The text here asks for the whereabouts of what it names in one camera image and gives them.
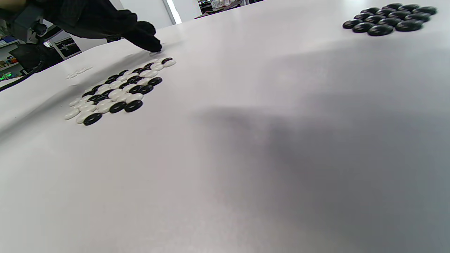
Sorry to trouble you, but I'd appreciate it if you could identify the person's left hand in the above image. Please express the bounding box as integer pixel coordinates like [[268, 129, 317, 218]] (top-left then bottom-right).
[[35, 0, 163, 53]]

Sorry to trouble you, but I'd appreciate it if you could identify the cluster of white go stones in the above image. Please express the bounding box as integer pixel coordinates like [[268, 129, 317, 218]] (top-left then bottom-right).
[[65, 66, 94, 80]]

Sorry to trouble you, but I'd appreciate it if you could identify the pile of mixed go stones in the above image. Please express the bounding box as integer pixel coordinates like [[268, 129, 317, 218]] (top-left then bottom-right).
[[64, 57, 177, 126]]

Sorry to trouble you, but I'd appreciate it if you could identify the cluster of black go stones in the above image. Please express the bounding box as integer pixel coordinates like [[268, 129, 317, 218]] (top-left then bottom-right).
[[342, 3, 438, 37]]

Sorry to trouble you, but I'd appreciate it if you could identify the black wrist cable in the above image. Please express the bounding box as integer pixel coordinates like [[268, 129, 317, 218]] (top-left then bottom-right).
[[0, 58, 46, 92]]

